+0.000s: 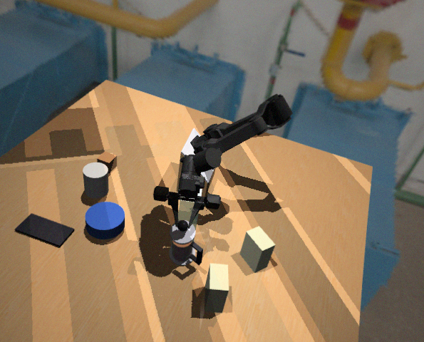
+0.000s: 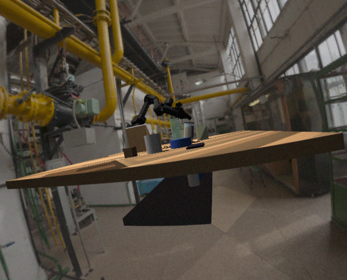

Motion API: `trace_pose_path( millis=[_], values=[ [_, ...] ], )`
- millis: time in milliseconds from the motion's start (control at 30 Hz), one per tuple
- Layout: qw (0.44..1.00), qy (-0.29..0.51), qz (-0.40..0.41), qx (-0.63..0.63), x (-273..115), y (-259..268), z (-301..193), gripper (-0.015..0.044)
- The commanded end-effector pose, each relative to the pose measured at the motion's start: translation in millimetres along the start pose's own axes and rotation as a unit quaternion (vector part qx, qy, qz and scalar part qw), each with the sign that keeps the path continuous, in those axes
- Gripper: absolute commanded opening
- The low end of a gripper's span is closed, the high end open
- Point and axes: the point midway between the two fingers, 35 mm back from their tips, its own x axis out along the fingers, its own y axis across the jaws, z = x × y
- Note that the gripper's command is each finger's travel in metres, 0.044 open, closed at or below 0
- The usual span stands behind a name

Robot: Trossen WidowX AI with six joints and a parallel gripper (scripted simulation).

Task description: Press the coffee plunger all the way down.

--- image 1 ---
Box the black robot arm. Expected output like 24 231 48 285
178 94 293 193

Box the black flat rectangular pad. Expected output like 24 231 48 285
15 213 74 247

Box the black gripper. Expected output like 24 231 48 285
153 171 221 229

